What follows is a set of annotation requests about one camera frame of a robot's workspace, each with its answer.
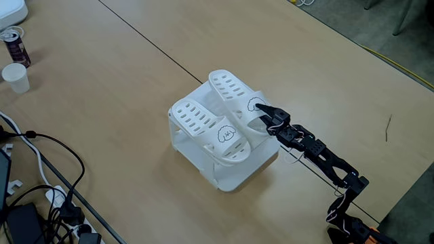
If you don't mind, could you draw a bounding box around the black plug adapter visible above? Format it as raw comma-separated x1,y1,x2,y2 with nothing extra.
77,232,102,244

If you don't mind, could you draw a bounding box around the thick white power cord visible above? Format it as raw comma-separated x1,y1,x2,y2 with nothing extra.
0,111,52,190

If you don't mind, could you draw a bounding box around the white power strip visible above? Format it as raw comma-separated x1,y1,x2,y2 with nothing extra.
45,185,106,244

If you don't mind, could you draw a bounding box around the black power plug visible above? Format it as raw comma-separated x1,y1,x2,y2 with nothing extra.
59,191,85,227

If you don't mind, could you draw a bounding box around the white flat device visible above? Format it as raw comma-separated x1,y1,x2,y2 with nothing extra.
0,0,29,31

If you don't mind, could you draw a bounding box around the yellow cable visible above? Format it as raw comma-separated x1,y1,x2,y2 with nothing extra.
359,43,434,89

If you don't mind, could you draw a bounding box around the white slipper with dog print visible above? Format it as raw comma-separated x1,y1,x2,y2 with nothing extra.
208,69,274,147
170,98,252,166

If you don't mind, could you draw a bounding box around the white paper cup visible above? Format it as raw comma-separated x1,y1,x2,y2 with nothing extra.
1,62,31,94

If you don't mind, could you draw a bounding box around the black cable with inline connector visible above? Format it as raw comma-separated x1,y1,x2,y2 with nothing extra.
0,130,85,207

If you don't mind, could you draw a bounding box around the black power adapter brick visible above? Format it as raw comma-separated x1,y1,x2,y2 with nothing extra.
5,202,45,244

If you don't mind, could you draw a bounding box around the white two-tier shoe rack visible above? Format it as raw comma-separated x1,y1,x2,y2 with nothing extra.
167,81,282,193

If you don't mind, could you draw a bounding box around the black laptop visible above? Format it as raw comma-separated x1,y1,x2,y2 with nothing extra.
0,148,12,213

